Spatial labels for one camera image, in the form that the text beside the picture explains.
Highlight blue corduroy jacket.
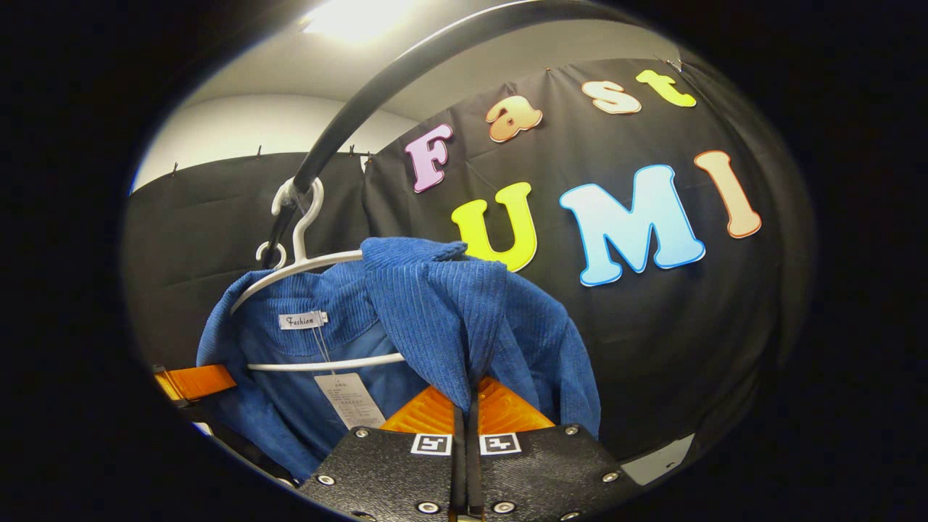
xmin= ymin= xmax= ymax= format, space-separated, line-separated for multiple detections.
xmin=196 ymin=237 xmax=602 ymax=483

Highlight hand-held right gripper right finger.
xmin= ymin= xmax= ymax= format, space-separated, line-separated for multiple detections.
xmin=465 ymin=376 xmax=642 ymax=522

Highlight black backdrop cloth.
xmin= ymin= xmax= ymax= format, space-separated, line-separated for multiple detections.
xmin=120 ymin=58 xmax=816 ymax=465

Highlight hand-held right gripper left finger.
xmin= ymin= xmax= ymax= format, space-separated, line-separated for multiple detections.
xmin=299 ymin=384 xmax=466 ymax=522

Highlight white sheet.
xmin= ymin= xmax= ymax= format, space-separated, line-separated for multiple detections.
xmin=622 ymin=434 xmax=695 ymax=485

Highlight white plastic clothes hanger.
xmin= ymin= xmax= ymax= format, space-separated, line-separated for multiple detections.
xmin=231 ymin=178 xmax=407 ymax=373
xmin=254 ymin=241 xmax=289 ymax=270

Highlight black metal clothes rack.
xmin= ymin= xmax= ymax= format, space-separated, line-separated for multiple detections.
xmin=260 ymin=0 xmax=653 ymax=270

